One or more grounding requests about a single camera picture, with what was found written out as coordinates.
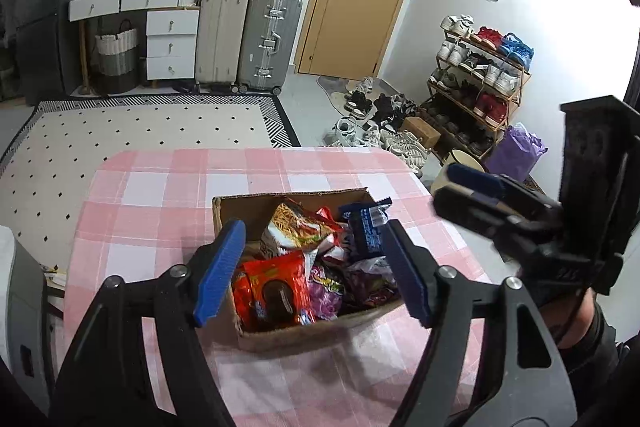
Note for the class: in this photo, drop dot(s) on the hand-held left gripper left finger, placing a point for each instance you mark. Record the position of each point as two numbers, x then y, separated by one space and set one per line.
220 272

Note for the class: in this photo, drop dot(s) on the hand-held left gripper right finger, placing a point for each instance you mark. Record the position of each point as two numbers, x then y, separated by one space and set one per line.
407 272

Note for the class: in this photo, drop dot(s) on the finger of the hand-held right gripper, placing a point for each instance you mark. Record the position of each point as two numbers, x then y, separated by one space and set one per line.
465 209
475 179

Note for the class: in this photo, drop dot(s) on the small purple snack packet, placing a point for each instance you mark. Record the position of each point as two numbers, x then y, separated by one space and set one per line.
370 289

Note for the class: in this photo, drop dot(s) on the red chocolate pie packet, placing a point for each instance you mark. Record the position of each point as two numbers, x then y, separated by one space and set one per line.
275 292

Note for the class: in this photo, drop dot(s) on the blue cookie packet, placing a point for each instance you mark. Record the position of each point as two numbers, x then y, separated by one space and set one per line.
365 227

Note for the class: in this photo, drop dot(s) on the large purple snack packet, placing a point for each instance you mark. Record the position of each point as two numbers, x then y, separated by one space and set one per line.
327 294

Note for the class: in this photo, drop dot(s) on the noodle snack packet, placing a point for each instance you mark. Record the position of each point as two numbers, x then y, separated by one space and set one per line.
295 227

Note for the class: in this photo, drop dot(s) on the person's right forearm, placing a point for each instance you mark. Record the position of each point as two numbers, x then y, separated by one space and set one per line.
600 367

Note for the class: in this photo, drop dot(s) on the cream trash bin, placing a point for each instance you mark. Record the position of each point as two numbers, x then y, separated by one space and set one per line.
457 162

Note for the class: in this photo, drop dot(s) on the purple bag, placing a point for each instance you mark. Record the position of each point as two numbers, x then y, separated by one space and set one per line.
515 152

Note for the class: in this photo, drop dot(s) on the small brown cardboard box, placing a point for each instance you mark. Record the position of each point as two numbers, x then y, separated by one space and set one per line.
420 133

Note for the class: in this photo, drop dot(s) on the pink checked tablecloth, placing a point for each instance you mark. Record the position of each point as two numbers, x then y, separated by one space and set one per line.
150 207

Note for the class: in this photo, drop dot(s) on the wooden shoe rack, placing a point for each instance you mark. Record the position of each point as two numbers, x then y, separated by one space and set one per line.
520 92

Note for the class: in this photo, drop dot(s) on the pile of sneakers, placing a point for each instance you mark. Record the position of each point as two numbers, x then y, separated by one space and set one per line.
390 127

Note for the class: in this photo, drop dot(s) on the shoe rack with shoes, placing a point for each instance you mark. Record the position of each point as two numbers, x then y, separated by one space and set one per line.
490 72

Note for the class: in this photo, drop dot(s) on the black white patterned rug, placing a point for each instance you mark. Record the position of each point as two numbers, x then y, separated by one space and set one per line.
140 142

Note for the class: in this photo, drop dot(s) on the stack of papers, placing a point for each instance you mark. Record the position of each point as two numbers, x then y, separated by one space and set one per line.
55 278

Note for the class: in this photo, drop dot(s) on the white grey side cabinet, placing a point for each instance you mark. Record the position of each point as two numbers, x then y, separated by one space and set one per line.
20 307

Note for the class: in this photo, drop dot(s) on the silver suitcase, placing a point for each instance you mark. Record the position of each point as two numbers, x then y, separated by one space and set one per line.
267 39

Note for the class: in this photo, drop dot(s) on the beige suitcase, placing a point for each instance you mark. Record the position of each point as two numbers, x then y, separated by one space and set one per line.
220 32

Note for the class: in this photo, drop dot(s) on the woven laundry basket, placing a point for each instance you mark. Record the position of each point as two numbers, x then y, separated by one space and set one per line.
116 52

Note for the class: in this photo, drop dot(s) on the white desk with drawers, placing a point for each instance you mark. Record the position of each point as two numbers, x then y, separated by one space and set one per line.
170 27

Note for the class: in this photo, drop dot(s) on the dark grey refrigerator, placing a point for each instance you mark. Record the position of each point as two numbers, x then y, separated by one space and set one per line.
50 7

